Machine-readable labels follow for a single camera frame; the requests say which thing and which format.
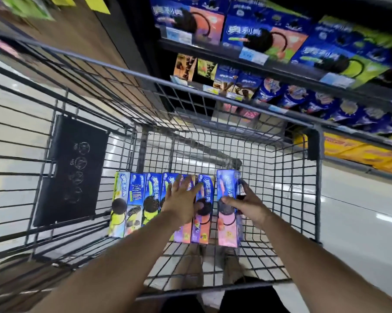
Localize brown snack box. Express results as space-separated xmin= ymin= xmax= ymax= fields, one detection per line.
xmin=173 ymin=53 xmax=197 ymax=82

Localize pink snack packets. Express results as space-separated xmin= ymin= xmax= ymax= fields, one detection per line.
xmin=222 ymin=102 xmax=261 ymax=120

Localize pink-fronted cookie box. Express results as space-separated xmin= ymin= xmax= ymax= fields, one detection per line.
xmin=216 ymin=169 xmax=245 ymax=249

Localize green snack box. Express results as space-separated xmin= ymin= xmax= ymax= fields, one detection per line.
xmin=197 ymin=58 xmax=218 ymax=80

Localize person's leg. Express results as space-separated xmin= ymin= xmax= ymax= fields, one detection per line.
xmin=221 ymin=247 xmax=249 ymax=285
xmin=174 ymin=244 xmax=203 ymax=291

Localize person's left forearm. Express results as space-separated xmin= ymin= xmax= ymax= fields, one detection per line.
xmin=29 ymin=210 xmax=185 ymax=313

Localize blue small snack box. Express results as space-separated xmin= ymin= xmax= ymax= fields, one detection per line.
xmin=213 ymin=65 xmax=239 ymax=92
xmin=236 ymin=73 xmax=263 ymax=101

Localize person's right leg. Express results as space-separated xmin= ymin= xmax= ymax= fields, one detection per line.
xmin=221 ymin=247 xmax=249 ymax=285

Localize person's left hand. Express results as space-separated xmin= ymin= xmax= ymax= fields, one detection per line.
xmin=162 ymin=174 xmax=205 ymax=226

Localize green hanging packets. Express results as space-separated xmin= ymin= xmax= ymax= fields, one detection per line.
xmin=0 ymin=0 xmax=55 ymax=21

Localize person's right hand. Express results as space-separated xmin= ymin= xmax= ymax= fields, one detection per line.
xmin=221 ymin=178 xmax=272 ymax=229

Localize black store shelf unit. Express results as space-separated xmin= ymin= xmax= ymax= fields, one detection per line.
xmin=118 ymin=0 xmax=392 ymax=177

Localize blue price tag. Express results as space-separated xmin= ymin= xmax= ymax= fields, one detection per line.
xmin=165 ymin=27 xmax=193 ymax=45
xmin=238 ymin=47 xmax=269 ymax=66
xmin=319 ymin=72 xmax=355 ymax=89

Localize person's left leg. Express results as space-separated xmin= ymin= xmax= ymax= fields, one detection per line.
xmin=174 ymin=244 xmax=203 ymax=291

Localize wooden display panel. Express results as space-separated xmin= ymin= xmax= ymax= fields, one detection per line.
xmin=0 ymin=0 xmax=170 ymax=121

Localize row of blue cookie boxes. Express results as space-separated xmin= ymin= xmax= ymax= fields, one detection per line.
xmin=108 ymin=171 xmax=215 ymax=245

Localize wire shopping cart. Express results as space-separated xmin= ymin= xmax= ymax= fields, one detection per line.
xmin=0 ymin=27 xmax=325 ymax=313

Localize shelf row of large biscuit packs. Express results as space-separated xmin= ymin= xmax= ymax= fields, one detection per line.
xmin=150 ymin=0 xmax=392 ymax=92

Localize person's right forearm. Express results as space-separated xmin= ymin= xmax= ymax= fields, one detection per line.
xmin=257 ymin=212 xmax=392 ymax=313

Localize row of yellow packets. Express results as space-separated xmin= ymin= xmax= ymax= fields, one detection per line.
xmin=293 ymin=132 xmax=392 ymax=177

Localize row of blue snack cups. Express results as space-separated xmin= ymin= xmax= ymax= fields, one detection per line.
xmin=254 ymin=78 xmax=392 ymax=135

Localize black cart sign panel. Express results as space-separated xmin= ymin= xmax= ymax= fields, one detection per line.
xmin=33 ymin=115 xmax=110 ymax=228

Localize black shorts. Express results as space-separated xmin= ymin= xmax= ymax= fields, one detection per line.
xmin=159 ymin=277 xmax=291 ymax=313

